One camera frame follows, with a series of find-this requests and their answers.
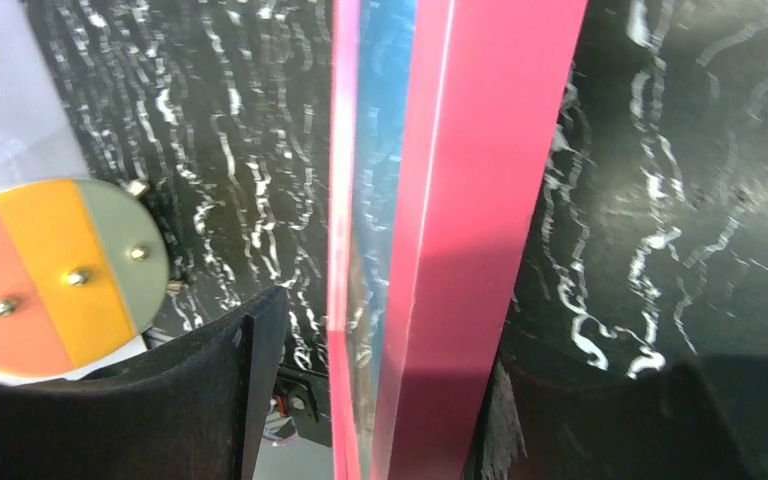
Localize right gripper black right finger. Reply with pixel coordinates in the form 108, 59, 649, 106
464, 355, 768, 479

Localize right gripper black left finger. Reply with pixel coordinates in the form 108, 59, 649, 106
0, 286, 289, 479

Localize pink picture frame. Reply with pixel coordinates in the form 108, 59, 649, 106
326, 1, 586, 479

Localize landscape photo print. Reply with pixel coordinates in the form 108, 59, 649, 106
346, 0, 417, 479

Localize white cylinder container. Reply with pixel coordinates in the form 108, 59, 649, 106
0, 179, 171, 384

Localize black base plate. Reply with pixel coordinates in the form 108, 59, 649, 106
263, 366, 332, 447

